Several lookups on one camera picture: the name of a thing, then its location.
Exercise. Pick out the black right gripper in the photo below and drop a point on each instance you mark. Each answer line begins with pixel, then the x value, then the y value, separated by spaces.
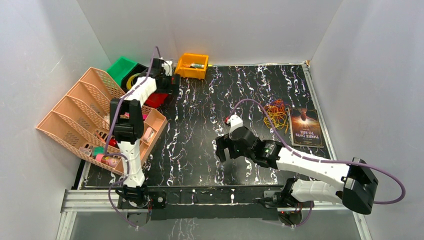
pixel 223 142

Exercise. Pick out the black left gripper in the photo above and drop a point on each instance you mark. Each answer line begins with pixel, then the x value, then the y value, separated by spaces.
pixel 171 84

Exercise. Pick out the red plastic bin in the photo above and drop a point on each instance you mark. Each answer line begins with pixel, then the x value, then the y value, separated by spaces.
pixel 155 100

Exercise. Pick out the black plastic bin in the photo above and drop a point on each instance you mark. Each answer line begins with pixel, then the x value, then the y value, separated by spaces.
pixel 130 78

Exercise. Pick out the green plastic bin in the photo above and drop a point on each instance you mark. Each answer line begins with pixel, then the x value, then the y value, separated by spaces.
pixel 120 69

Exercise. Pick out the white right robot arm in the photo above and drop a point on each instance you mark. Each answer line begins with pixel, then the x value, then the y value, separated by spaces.
pixel 352 184

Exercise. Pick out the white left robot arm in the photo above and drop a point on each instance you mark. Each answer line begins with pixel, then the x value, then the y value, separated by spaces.
pixel 126 118

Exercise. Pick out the yellow plastic bin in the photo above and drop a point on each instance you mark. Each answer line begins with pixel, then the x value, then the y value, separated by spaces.
pixel 185 71

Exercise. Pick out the green battery in bin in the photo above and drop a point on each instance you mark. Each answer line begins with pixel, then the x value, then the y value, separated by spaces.
pixel 196 66

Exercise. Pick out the dark book three days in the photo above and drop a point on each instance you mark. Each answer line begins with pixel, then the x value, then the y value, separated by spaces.
pixel 305 128

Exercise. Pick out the pink plastic file organizer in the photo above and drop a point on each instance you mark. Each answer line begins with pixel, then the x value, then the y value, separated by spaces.
pixel 77 121

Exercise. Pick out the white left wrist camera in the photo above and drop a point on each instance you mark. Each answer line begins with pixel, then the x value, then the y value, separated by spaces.
pixel 168 67

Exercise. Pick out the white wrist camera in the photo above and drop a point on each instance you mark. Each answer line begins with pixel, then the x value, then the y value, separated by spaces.
pixel 234 122
pixel 168 67

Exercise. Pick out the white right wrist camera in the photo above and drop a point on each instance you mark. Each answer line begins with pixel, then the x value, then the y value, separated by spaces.
pixel 234 122

